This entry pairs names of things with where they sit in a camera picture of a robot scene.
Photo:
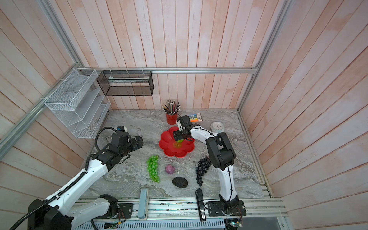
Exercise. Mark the black mesh wall basket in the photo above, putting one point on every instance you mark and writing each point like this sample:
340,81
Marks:
126,83

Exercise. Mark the colourful sticky notes pack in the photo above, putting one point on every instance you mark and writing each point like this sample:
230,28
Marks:
197,117

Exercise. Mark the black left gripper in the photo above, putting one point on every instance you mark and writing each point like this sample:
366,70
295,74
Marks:
135,146

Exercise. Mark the red flower fruit bowl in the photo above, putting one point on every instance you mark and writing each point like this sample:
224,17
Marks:
173,148

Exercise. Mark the dark avocado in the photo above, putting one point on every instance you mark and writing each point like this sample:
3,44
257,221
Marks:
180,182

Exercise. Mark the black stapler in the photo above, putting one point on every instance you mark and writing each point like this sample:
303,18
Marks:
200,204

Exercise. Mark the dark purple grape bunch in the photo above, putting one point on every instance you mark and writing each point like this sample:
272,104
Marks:
202,168

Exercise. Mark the aluminium front rail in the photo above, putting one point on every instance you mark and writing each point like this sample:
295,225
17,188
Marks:
186,208

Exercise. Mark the red pencil cup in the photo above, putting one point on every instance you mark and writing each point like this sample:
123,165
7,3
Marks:
171,119

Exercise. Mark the pencils bundle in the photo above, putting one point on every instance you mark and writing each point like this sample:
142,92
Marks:
171,107

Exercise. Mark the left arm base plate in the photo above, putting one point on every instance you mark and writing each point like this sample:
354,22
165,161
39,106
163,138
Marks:
124,211

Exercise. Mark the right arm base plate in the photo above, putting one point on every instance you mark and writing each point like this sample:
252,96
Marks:
217,209

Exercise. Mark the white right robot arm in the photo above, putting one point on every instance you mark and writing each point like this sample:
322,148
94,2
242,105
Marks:
221,155

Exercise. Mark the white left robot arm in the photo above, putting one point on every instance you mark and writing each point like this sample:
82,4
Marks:
56,212

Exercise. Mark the white teal alarm clock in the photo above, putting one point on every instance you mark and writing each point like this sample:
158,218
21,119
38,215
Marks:
217,127

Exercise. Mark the white mesh file organizer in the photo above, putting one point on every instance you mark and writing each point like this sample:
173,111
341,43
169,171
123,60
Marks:
78,105

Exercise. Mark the green grape bunch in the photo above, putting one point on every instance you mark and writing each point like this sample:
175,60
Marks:
152,167

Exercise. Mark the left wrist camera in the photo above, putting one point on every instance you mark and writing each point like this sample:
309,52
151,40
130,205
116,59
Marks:
122,128

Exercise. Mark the purple round fruit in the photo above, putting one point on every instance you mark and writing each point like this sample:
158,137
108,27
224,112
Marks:
169,169

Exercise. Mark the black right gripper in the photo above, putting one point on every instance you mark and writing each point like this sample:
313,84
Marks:
177,135

